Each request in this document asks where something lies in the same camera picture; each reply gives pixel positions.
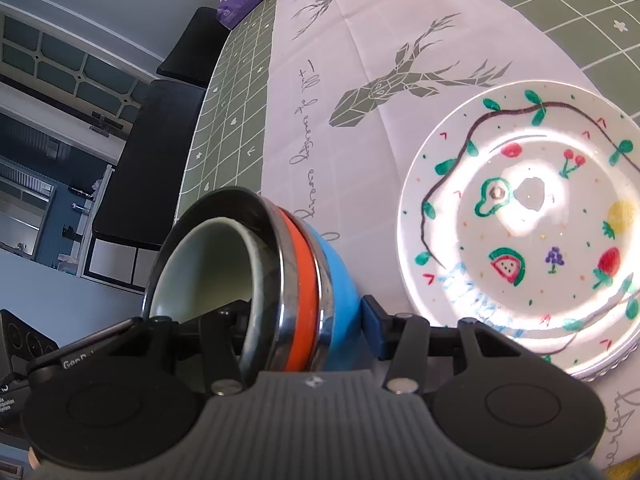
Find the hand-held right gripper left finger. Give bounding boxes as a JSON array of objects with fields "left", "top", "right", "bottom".
[{"left": 107, "top": 299, "right": 256, "bottom": 395}]

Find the white fruit-painted plate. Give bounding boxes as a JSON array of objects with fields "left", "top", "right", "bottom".
[{"left": 397, "top": 79, "right": 640, "bottom": 376}]

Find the purple tissue box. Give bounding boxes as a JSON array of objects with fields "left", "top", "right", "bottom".
[{"left": 216, "top": 0, "right": 271, "bottom": 30}]

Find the orange steel bowl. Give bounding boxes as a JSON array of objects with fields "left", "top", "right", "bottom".
[{"left": 142, "top": 186, "right": 321, "bottom": 373}]

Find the blue steel bowl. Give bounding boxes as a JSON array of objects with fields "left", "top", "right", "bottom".
[{"left": 295, "top": 220, "right": 363, "bottom": 373}]

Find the green checked tablecloth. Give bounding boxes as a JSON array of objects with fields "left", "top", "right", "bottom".
[{"left": 172, "top": 0, "right": 640, "bottom": 480}]

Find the glass panel door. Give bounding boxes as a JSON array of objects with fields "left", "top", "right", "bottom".
[{"left": 0, "top": 0, "right": 153, "bottom": 133}]

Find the pale green ceramic bowl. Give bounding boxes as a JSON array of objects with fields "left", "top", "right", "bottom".
[{"left": 150, "top": 217, "right": 281, "bottom": 373}]

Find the black chair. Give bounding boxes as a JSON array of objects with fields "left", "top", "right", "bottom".
[
  {"left": 91, "top": 79, "right": 207, "bottom": 263},
  {"left": 156, "top": 6, "right": 235, "bottom": 88}
]

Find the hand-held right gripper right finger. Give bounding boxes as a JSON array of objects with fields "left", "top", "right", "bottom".
[{"left": 361, "top": 295, "right": 551, "bottom": 395}]

